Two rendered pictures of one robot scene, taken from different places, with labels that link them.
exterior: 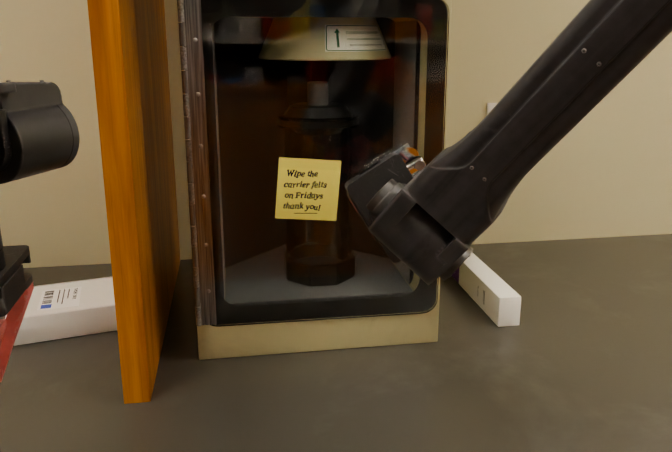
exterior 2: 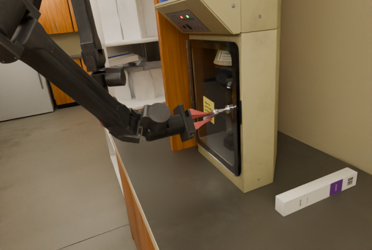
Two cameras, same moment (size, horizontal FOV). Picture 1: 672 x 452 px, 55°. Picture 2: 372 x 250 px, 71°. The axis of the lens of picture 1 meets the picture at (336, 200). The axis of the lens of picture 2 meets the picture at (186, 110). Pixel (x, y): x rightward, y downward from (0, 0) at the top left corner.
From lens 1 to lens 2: 0.92 m
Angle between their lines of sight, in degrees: 74
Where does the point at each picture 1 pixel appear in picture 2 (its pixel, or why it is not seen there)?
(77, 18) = not seen: hidden behind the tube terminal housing
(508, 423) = (187, 219)
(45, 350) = not seen: hidden behind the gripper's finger
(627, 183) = not seen: outside the picture
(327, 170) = (211, 104)
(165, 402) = (174, 154)
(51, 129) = (113, 78)
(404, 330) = (234, 179)
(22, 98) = (110, 71)
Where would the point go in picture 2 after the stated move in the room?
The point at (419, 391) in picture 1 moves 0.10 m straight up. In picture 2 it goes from (200, 194) to (198, 166)
